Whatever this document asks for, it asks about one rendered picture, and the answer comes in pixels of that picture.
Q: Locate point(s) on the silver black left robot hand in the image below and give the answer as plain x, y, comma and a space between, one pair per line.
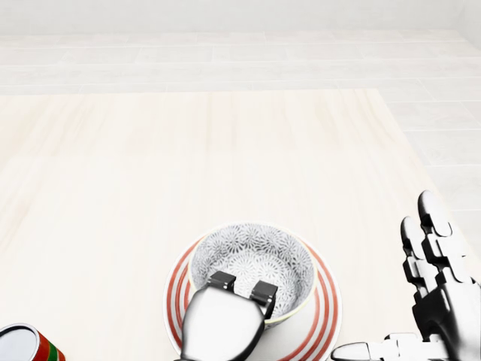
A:
221, 323

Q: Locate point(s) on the patterned black white bowl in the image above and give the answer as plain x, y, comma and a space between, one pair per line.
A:
255, 255

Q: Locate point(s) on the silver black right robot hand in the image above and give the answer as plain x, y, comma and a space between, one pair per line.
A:
443, 297

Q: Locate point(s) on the white plate with red rings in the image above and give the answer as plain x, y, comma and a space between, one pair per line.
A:
327, 301

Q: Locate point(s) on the red green striped tin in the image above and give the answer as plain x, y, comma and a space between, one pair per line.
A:
22, 344

